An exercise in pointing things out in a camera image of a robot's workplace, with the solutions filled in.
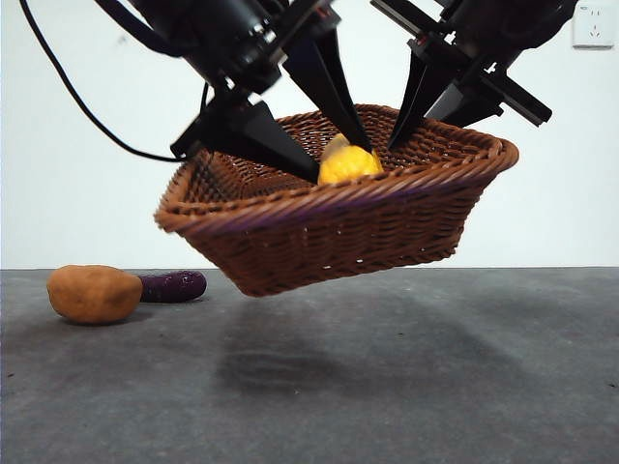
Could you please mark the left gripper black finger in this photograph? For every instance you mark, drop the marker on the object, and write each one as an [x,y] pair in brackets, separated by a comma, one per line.
[251,133]
[324,77]

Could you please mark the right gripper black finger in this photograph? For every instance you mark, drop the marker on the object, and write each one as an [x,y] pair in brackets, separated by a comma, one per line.
[466,108]
[425,87]

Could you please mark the yellow squash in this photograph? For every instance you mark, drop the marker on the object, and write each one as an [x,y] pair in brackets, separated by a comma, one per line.
[350,166]

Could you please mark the brown wicker basket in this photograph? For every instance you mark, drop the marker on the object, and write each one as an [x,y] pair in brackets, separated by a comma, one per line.
[338,237]

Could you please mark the purple eggplant with green stem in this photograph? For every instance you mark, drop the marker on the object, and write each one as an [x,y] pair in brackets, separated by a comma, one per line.
[174,286]

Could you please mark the brown potato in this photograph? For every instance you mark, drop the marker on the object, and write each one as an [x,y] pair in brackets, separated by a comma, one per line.
[92,292]

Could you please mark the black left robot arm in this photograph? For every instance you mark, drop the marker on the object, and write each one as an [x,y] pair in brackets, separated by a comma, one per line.
[217,34]

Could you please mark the white wall socket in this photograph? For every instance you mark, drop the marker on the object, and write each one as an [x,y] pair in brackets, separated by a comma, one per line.
[594,29]

